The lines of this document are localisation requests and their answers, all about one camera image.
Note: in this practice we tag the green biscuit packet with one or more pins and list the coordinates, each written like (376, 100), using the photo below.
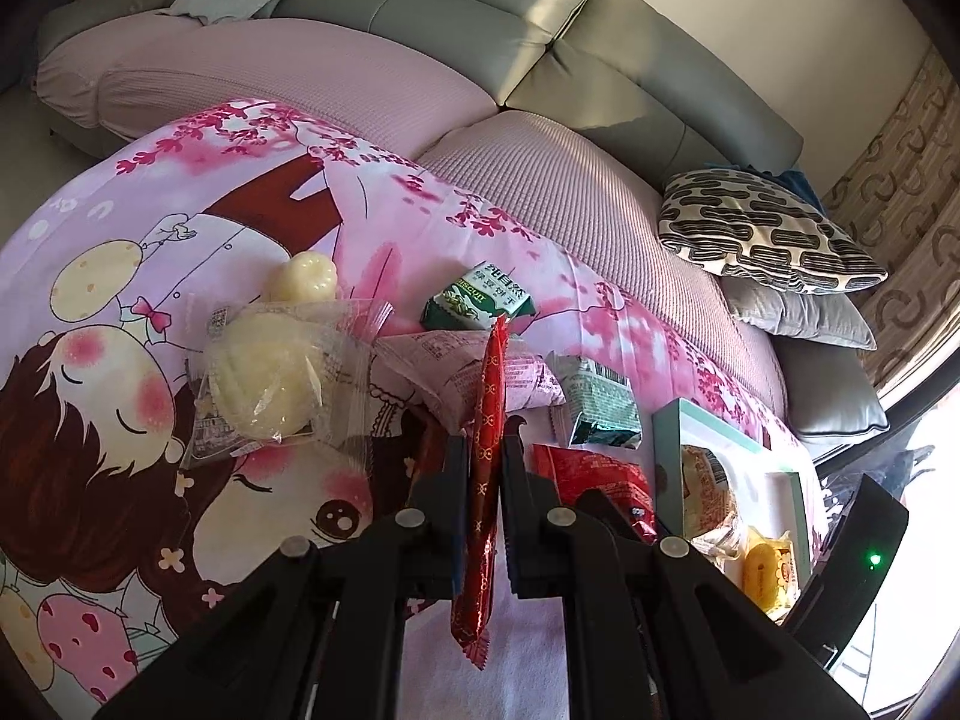
(472, 300)

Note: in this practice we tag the pink snack packet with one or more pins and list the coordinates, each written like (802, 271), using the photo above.
(435, 367)

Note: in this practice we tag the red labelled snack packet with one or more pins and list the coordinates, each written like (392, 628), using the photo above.
(600, 476)

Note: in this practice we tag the orange and white snack packet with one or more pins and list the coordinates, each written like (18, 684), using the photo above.
(705, 484)

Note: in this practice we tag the bun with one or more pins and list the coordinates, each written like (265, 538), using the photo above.
(262, 382)

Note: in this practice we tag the pale yellow jelly cup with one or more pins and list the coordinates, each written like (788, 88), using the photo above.
(304, 277)

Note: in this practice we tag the black and cream patterned pillow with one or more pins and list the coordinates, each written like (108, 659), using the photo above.
(765, 232)

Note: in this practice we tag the brown patterned curtain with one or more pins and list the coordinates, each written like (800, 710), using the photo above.
(915, 187)

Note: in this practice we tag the red gold-patterned snack packet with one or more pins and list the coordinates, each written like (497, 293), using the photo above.
(484, 427)

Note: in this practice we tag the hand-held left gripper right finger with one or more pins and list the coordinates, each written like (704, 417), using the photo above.
(525, 495)

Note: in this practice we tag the pink quilted seat cover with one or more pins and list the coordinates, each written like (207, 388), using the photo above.
(262, 67)
(585, 202)

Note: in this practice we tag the grey sofa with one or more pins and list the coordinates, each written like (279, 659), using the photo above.
(450, 22)

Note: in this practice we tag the grey leather cushion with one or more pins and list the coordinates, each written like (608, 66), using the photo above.
(832, 390)

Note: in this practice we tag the grey fabric pillow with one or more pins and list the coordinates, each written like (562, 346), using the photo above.
(802, 315)

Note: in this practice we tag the blue cloth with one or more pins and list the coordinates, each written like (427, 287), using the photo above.
(802, 187)

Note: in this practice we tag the pink cartoon printed blanket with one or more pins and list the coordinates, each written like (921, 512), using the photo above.
(97, 390)

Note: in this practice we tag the teal shallow box tray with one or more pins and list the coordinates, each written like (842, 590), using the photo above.
(784, 499)

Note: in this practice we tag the yellow snack packet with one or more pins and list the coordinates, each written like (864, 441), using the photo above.
(765, 570)

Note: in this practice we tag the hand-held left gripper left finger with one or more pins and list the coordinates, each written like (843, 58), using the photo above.
(442, 495)

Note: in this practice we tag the teal foil snack packet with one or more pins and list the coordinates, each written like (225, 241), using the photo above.
(600, 405)

